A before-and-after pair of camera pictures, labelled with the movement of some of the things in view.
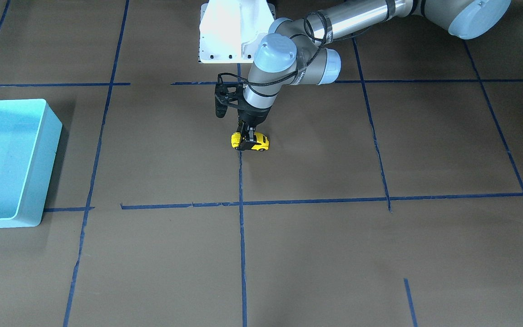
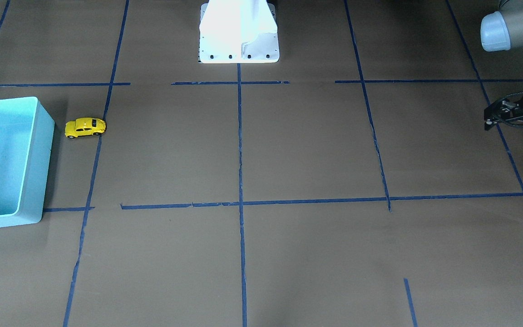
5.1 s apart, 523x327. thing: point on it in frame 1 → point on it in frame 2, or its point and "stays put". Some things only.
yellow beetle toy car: [235, 138] → [86, 126]
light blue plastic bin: [14, 143] stays put
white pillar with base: [230, 30] stays put
